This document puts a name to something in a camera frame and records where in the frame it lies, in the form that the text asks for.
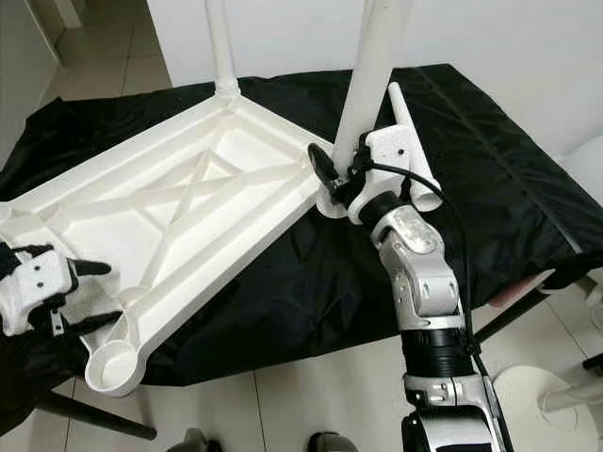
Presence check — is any white plastic table top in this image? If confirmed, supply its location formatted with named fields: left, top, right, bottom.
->
left=0, top=87, right=340, bottom=396

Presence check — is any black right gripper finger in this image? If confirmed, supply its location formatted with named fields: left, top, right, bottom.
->
left=306, top=142, right=341, bottom=195

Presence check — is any grey right robot foot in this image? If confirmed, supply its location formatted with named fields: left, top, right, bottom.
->
left=303, top=431, right=348, bottom=452

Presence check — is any grey left robot foot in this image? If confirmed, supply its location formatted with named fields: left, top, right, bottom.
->
left=177, top=428, right=218, bottom=452

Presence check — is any white round floor stand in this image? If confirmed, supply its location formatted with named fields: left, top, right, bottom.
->
left=495, top=365, right=603, bottom=439

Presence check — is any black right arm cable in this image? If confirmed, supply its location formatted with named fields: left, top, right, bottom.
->
left=366, top=162, right=491, bottom=415

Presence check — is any black metal table leg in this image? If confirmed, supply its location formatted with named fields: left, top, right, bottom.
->
left=471, top=254, right=603, bottom=342
left=47, top=391, right=156, bottom=442

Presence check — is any grey robot foot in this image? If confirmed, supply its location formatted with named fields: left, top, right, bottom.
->
left=177, top=428, right=218, bottom=452
left=303, top=431, right=348, bottom=452

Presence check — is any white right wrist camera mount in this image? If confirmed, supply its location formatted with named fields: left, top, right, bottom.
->
left=347, top=125, right=420, bottom=225

